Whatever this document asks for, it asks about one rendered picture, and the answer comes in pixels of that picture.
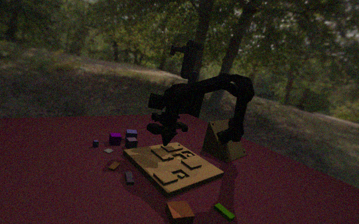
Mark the green rectangular block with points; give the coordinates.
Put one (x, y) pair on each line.
(224, 212)

